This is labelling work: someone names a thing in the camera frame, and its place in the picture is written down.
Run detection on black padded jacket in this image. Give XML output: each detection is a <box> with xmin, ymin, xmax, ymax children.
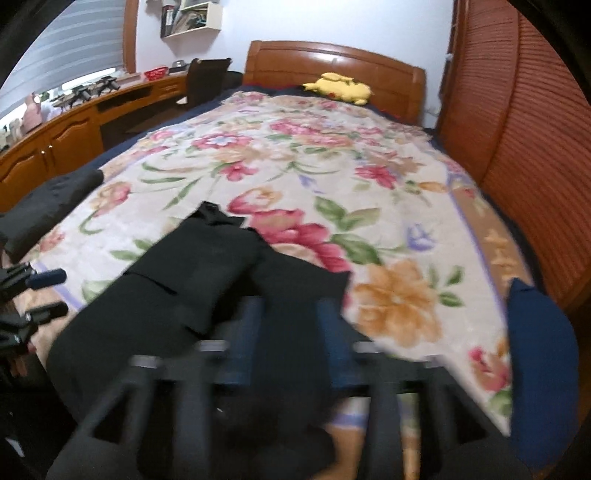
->
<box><xmin>0</xmin><ymin>168</ymin><xmax>105</xmax><ymax>264</ymax></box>

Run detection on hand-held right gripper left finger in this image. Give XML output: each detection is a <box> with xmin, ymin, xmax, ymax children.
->
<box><xmin>46</xmin><ymin>298</ymin><xmax>262</xmax><ymax>480</ymax></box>

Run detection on grey window blind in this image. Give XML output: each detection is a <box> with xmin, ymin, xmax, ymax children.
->
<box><xmin>0</xmin><ymin>0</ymin><xmax>127</xmax><ymax>121</ymax></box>

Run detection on yellow plush toy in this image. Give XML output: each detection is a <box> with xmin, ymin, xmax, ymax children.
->
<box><xmin>302</xmin><ymin>72</ymin><xmax>372</xmax><ymax>104</ymax></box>

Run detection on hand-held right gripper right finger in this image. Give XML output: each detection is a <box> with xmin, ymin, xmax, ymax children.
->
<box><xmin>318</xmin><ymin>298</ymin><xmax>534</xmax><ymax>480</ymax></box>

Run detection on navy pillow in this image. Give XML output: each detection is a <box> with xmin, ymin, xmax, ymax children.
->
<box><xmin>505</xmin><ymin>277</ymin><xmax>580</xmax><ymax>472</ymax></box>

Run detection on dark desk chair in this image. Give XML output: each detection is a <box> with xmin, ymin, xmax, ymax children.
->
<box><xmin>178</xmin><ymin>58</ymin><xmax>243</xmax><ymax>109</ymax></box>

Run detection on black shirt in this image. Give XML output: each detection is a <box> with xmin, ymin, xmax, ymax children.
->
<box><xmin>46</xmin><ymin>200</ymin><xmax>352</xmax><ymax>462</ymax></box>

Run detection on white wall shelves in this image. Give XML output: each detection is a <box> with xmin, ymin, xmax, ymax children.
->
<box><xmin>159</xmin><ymin>0</ymin><xmax>225</xmax><ymax>40</ymax></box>

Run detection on wooden bed headboard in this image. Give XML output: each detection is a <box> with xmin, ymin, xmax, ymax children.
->
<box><xmin>243</xmin><ymin>41</ymin><xmax>426</xmax><ymax>125</ymax></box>

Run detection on wooden desk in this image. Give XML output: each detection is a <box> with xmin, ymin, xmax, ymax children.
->
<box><xmin>0</xmin><ymin>74</ymin><xmax>190</xmax><ymax>213</ymax></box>

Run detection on floral blanket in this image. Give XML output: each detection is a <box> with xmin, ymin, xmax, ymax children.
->
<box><xmin>28</xmin><ymin>90</ymin><xmax>532</xmax><ymax>439</ymax></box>

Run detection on pink plush toy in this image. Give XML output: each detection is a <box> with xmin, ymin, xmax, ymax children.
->
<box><xmin>24</xmin><ymin>92</ymin><xmax>44</xmax><ymax>132</ymax></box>

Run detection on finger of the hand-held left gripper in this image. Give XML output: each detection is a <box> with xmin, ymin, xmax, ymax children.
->
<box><xmin>25</xmin><ymin>302</ymin><xmax>70</xmax><ymax>324</ymax></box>
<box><xmin>25</xmin><ymin>269</ymin><xmax>68</xmax><ymax>291</ymax></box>

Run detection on wooden louvered wardrobe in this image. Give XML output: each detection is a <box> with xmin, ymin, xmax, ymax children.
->
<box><xmin>436</xmin><ymin>0</ymin><xmax>591</xmax><ymax>315</ymax></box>

